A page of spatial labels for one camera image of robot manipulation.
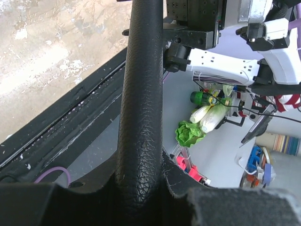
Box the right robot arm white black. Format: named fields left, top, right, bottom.
left=164, top=0, right=301, bottom=96

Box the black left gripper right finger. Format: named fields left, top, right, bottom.
left=162, top=152, right=301, bottom=226

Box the green toy lettuce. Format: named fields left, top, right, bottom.
left=175, top=121, right=206, bottom=148

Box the green toy bottle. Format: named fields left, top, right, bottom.
left=190, top=91, right=231, bottom=106

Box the toy napa cabbage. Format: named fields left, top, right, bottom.
left=190, top=105, right=229, bottom=133

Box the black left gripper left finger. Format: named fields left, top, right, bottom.
left=0, top=171, right=115, bottom=226

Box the black zip tool case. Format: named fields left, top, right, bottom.
left=114, top=0, right=163, bottom=226

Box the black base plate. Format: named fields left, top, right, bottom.
left=0, top=49, right=127, bottom=182

